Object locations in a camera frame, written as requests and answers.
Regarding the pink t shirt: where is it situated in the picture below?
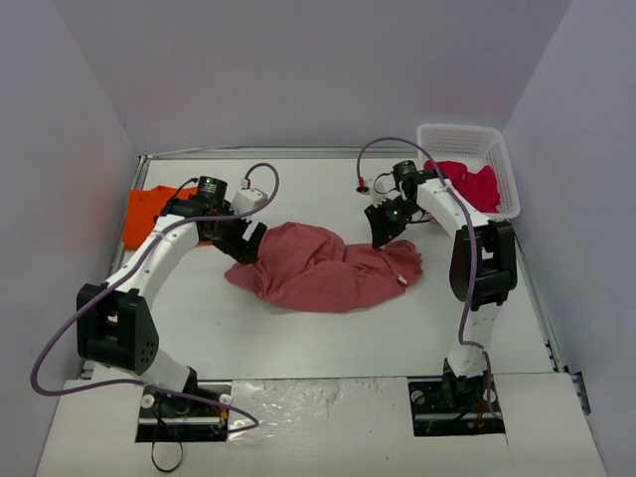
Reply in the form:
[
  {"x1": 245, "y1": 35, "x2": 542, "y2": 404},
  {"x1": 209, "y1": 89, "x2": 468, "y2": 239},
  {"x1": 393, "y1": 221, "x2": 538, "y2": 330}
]
[{"x1": 225, "y1": 222, "x2": 423, "y2": 313}]

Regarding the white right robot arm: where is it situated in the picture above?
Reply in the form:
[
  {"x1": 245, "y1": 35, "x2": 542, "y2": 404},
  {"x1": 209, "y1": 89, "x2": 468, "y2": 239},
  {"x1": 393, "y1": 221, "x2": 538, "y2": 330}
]
[{"x1": 365, "y1": 160, "x2": 518, "y2": 410}]

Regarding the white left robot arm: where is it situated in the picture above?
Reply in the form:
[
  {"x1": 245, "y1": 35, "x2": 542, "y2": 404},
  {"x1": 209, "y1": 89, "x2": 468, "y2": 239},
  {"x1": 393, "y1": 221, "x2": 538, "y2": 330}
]
[{"x1": 77, "y1": 176, "x2": 270, "y2": 415}]

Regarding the orange folded t shirt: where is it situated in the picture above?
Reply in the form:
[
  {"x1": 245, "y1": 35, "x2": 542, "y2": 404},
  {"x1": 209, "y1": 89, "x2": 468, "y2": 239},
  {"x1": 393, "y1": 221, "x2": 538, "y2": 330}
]
[{"x1": 122, "y1": 186, "x2": 177, "y2": 250}]

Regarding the magenta t shirt in basket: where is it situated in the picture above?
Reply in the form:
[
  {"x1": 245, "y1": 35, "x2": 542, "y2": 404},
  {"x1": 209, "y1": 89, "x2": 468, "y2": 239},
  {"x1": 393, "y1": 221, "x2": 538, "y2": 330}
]
[{"x1": 437, "y1": 161, "x2": 501, "y2": 214}]

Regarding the white plastic basket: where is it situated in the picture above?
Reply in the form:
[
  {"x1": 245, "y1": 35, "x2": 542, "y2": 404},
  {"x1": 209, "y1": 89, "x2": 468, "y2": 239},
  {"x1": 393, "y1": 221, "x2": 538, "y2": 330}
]
[{"x1": 416, "y1": 123, "x2": 521, "y2": 220}]

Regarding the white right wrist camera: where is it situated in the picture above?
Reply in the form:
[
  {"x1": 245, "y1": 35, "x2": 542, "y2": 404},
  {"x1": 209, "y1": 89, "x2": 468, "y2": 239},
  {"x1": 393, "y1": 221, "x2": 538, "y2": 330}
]
[{"x1": 356, "y1": 174, "x2": 399, "y2": 205}]

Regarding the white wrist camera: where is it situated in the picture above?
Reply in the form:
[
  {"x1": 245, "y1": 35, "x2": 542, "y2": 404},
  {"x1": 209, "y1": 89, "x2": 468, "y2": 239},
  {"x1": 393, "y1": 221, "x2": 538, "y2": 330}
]
[
  {"x1": 231, "y1": 178, "x2": 269, "y2": 215},
  {"x1": 356, "y1": 174, "x2": 399, "y2": 205}
]

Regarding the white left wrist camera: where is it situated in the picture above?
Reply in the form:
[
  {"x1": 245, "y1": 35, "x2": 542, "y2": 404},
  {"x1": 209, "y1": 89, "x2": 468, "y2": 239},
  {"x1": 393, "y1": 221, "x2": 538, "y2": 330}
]
[{"x1": 231, "y1": 178, "x2": 269, "y2": 215}]

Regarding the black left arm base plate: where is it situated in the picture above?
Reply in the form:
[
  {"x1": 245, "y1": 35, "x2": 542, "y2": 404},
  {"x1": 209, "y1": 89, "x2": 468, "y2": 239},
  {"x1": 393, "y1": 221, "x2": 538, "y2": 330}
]
[{"x1": 135, "y1": 387, "x2": 229, "y2": 443}]

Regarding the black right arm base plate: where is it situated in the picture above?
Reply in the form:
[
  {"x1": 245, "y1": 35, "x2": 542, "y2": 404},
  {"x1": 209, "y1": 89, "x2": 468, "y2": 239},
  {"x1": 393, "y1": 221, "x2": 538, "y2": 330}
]
[{"x1": 407, "y1": 377, "x2": 506, "y2": 437}]

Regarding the thin black cable loop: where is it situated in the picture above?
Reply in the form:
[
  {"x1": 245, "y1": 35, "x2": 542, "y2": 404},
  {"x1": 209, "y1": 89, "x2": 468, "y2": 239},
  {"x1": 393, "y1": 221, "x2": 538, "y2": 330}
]
[{"x1": 150, "y1": 439, "x2": 184, "y2": 473}]

